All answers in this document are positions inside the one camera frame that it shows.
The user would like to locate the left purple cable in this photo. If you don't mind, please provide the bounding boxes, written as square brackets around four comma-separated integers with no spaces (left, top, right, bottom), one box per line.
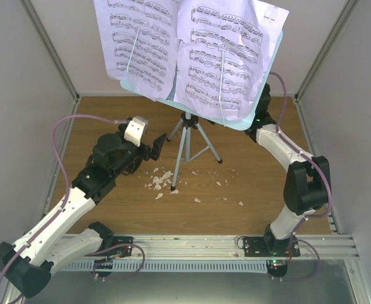
[0,114,129,304]

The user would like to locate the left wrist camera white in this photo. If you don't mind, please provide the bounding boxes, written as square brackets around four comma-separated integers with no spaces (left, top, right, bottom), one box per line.
[124,116,149,147]

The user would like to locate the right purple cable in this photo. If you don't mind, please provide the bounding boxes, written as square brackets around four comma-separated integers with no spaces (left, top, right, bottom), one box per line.
[269,72,334,282]

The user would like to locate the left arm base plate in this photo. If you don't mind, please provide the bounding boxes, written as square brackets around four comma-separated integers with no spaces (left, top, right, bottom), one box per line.
[108,236,134,258]

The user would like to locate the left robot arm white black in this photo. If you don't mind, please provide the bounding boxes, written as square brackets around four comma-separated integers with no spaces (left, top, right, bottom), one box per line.
[0,132,167,298]

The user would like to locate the purple cable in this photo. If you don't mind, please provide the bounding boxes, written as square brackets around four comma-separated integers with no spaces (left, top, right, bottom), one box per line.
[0,114,129,304]
[269,72,334,282]

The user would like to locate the grey slotted cable duct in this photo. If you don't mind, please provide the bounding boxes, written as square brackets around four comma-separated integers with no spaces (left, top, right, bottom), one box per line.
[58,259,268,273]

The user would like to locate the sheet music pages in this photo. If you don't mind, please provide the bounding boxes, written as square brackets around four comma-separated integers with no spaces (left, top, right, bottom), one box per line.
[92,0,186,102]

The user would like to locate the light blue music stand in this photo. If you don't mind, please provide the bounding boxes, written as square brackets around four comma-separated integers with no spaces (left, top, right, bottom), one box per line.
[118,30,284,194]

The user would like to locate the white paint patch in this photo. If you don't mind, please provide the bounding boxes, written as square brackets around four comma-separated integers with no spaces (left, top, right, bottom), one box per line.
[144,168,179,200]

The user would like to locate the sheet music page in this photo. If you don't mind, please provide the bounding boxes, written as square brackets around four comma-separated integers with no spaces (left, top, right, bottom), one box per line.
[173,1,289,121]

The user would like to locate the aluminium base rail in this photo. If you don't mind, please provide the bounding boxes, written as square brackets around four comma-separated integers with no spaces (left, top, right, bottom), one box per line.
[58,233,360,259]

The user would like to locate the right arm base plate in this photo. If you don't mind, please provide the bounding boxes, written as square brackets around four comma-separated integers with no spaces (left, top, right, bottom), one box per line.
[236,236,301,258]

